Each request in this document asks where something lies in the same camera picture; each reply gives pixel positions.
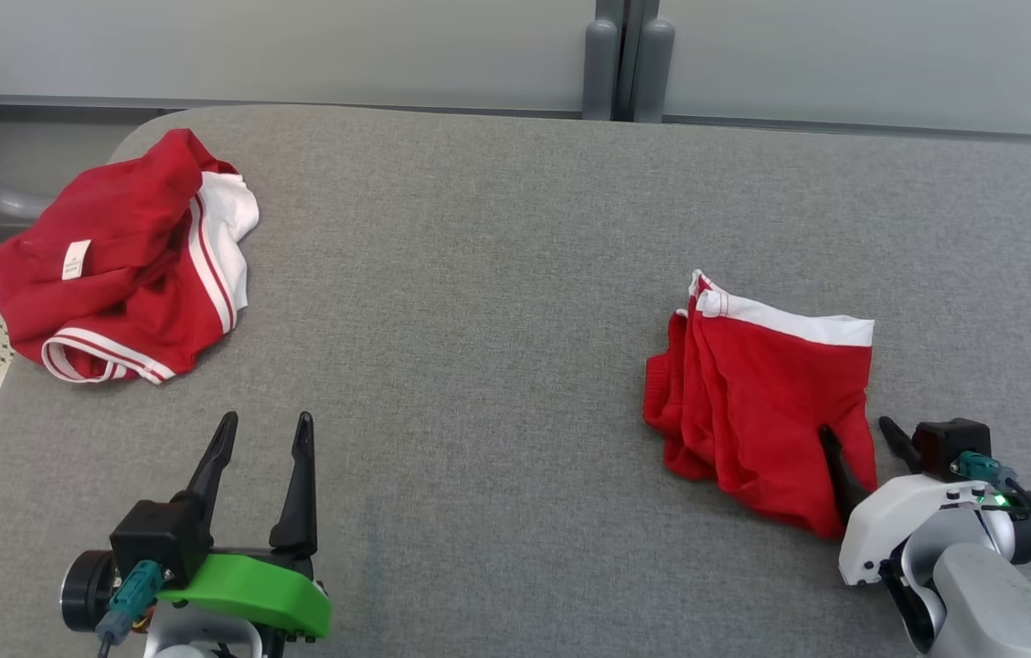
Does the red shorts white trim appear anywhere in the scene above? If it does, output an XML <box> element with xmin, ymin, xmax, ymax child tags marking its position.
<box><xmin>643</xmin><ymin>270</ymin><xmax>879</xmax><ymax>540</ymax></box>

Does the grey partition post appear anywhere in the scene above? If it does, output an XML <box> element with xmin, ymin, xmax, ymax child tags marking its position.
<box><xmin>625</xmin><ymin>0</ymin><xmax>676</xmax><ymax>124</ymax></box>
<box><xmin>582</xmin><ymin>0</ymin><xmax>627</xmax><ymax>122</ymax></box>

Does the teal plug black cable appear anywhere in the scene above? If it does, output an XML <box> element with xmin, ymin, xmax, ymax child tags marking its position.
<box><xmin>95</xmin><ymin>560</ymin><xmax>165</xmax><ymax>658</ymax></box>
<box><xmin>959</xmin><ymin>451</ymin><xmax>1031</xmax><ymax>560</ymax></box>

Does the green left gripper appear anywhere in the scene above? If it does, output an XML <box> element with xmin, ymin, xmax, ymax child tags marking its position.
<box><xmin>154</xmin><ymin>411</ymin><xmax>332</xmax><ymax>641</ymax></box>

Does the red white basketball jersey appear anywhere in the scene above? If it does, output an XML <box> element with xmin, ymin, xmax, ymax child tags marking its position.
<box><xmin>0</xmin><ymin>128</ymin><xmax>260</xmax><ymax>385</ymax></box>

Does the right teal plug black cable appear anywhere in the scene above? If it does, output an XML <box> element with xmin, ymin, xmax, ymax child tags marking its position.
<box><xmin>959</xmin><ymin>451</ymin><xmax>1031</xmax><ymax>560</ymax></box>

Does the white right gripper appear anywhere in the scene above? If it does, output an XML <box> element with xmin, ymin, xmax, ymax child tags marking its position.
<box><xmin>819</xmin><ymin>416</ymin><xmax>1001</xmax><ymax>586</ymax></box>

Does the left teal plug black cable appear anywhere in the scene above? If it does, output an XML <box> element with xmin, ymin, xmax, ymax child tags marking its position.
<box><xmin>95</xmin><ymin>560</ymin><xmax>165</xmax><ymax>658</ymax></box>

